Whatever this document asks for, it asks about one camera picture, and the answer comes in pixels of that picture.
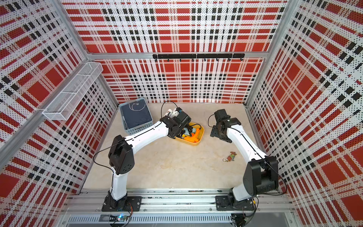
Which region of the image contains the mint green glue gun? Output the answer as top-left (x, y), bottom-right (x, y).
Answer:
top-left (183, 127), bottom-right (194, 137)

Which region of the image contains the orange hot glue gun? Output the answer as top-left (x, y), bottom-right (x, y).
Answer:
top-left (182, 128), bottom-right (200, 143)

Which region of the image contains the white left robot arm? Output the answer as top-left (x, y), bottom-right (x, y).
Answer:
top-left (102, 107), bottom-right (192, 212)

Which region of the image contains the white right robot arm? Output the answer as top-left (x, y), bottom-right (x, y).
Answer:
top-left (210, 109), bottom-right (279, 211)

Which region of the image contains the yellow plastic storage box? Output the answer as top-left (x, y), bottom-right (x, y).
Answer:
top-left (175, 122), bottom-right (205, 146)

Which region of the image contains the dark blue folded cloth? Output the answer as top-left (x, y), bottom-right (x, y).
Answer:
top-left (120, 98), bottom-right (153, 129)

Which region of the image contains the light blue perforated basket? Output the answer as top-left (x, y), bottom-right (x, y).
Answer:
top-left (119, 97), bottom-right (153, 135)

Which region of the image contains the green circuit board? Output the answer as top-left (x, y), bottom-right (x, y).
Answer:
top-left (109, 215), bottom-right (129, 223)

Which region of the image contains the red green toy keychain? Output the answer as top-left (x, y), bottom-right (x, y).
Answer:
top-left (223, 152), bottom-right (237, 162)

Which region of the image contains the black wall hook rail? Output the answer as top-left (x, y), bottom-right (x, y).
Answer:
top-left (153, 53), bottom-right (245, 60)

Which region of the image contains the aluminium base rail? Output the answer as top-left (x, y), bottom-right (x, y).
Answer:
top-left (57, 189), bottom-right (300, 227)

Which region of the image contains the white wire mesh shelf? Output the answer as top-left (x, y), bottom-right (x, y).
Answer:
top-left (43, 62), bottom-right (103, 121)

